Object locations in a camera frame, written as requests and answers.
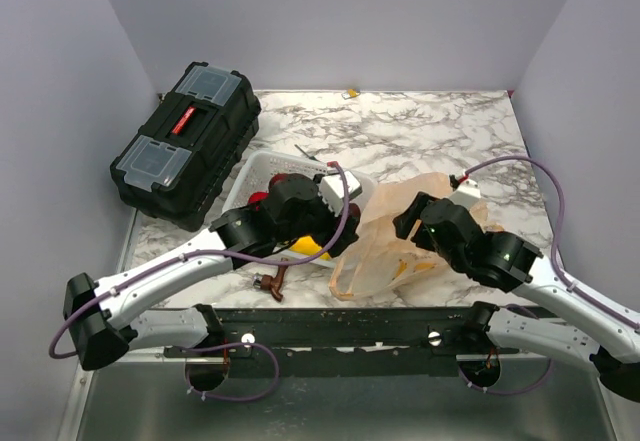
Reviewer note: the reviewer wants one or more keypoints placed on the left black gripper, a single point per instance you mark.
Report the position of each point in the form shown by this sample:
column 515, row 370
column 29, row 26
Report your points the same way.
column 330, row 233

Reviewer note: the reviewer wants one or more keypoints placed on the small grey hex key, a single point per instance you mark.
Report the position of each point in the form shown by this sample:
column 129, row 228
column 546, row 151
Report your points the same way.
column 306, row 154

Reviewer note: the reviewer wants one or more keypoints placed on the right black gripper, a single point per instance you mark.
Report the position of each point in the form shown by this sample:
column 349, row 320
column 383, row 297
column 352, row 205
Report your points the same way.
column 405, row 221

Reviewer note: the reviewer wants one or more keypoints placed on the black mounting rail base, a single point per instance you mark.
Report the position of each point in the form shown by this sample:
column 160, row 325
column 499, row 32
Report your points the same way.
column 349, row 342

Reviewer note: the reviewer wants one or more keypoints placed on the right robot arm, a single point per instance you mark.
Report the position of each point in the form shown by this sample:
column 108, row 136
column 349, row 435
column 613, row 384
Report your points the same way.
column 595, row 332

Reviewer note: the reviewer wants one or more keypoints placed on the white plastic basket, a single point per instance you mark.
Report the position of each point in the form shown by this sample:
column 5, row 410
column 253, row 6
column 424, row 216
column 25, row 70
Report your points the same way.
column 262, row 165

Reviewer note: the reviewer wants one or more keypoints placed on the red fake tomato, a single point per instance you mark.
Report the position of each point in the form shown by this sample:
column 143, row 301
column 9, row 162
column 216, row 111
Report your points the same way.
column 257, row 197

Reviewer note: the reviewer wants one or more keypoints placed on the black plastic toolbox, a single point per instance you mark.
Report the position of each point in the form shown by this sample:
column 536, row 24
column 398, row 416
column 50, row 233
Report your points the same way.
column 175, row 166

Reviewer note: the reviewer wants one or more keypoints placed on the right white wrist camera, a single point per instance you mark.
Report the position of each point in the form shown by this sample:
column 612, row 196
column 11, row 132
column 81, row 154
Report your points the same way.
column 467, row 194

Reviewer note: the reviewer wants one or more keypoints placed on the aluminium rail extrusion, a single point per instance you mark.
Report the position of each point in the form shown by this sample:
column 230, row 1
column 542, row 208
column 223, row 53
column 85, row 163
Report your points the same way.
column 145, row 356

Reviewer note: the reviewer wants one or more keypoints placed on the dark maroon fake fruit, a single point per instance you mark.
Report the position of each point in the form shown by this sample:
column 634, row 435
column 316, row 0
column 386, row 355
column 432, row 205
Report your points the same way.
column 354, row 211

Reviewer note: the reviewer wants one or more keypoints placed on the red fake apple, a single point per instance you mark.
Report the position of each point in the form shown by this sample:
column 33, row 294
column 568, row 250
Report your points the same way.
column 276, row 179

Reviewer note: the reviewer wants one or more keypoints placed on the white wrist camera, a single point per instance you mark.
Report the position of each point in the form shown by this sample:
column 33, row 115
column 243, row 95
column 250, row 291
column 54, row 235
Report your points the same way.
column 467, row 194
column 336, row 190

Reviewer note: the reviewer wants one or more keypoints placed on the brown faucet tap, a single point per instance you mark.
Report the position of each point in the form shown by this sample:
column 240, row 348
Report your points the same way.
column 271, row 283

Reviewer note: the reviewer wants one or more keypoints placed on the yellow fake bell pepper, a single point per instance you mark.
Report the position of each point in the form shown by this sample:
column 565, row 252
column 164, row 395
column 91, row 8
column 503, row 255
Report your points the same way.
column 304, row 247

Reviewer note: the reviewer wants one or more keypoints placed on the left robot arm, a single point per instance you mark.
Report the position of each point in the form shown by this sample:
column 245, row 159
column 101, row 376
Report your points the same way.
column 109, row 317

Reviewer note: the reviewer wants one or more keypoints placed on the orange translucent plastic bag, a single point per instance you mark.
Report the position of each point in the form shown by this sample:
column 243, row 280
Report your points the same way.
column 378, row 261

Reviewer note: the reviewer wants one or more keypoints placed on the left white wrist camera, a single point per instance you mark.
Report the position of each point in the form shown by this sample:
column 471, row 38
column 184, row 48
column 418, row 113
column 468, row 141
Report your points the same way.
column 336, row 190

